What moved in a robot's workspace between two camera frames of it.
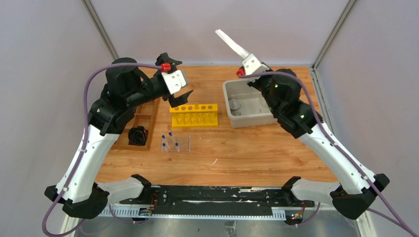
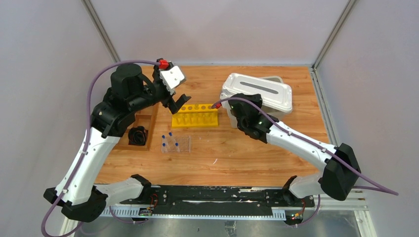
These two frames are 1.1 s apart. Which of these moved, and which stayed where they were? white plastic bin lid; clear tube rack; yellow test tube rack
Moved: white plastic bin lid
Stayed: yellow test tube rack; clear tube rack
